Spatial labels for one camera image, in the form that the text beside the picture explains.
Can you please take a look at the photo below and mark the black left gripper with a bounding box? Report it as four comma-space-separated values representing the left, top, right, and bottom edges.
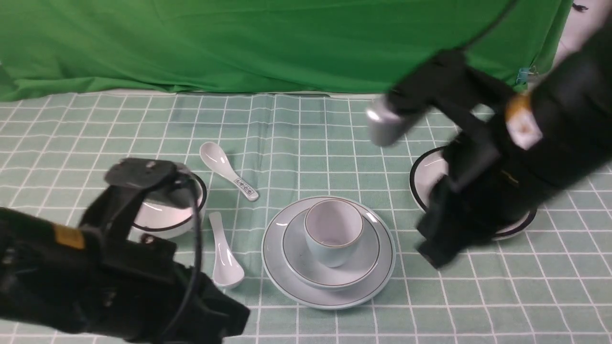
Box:
96, 229, 251, 344

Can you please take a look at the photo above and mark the pale blue cup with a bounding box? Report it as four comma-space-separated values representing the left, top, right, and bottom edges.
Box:
304, 198, 364, 268

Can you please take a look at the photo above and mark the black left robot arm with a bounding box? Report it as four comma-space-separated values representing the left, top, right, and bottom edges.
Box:
1, 207, 251, 344

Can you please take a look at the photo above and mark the white spoon with pattern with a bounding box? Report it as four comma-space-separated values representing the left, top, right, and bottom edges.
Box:
199, 141, 260, 202

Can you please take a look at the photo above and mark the blue clip on backdrop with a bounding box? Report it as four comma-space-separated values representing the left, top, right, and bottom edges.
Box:
514, 66, 538, 86

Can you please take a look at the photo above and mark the white plate black rim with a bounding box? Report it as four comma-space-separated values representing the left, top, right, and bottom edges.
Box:
409, 146, 537, 240

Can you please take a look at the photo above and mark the green backdrop cloth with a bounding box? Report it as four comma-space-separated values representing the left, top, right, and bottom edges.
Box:
0, 0, 573, 102

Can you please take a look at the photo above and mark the plain pale blue spoon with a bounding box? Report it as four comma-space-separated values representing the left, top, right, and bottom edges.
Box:
208, 212, 245, 289

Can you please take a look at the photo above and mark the pale blue flat plate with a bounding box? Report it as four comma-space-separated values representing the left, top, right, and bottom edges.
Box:
262, 196, 396, 311

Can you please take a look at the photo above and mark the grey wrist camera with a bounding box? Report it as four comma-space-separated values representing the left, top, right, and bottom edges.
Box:
103, 157, 203, 209
365, 95, 426, 147

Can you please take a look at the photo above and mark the green checkered tablecloth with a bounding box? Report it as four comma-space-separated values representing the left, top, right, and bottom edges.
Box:
0, 94, 611, 344

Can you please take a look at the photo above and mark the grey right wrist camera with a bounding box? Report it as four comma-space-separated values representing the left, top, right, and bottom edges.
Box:
365, 95, 426, 147

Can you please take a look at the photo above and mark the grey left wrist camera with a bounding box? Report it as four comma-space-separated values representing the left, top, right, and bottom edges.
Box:
103, 157, 203, 209

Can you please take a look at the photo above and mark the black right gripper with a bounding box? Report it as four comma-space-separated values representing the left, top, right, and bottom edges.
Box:
417, 134, 541, 269

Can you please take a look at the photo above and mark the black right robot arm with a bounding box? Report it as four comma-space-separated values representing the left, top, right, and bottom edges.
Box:
417, 17, 611, 269

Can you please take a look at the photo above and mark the pale blue bowl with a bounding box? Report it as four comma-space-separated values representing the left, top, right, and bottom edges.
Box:
282, 210, 381, 289

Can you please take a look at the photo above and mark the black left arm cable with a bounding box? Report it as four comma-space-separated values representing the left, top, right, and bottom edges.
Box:
158, 177, 204, 344

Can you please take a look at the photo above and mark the white bowl black rim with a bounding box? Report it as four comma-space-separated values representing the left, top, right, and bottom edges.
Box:
129, 182, 196, 240

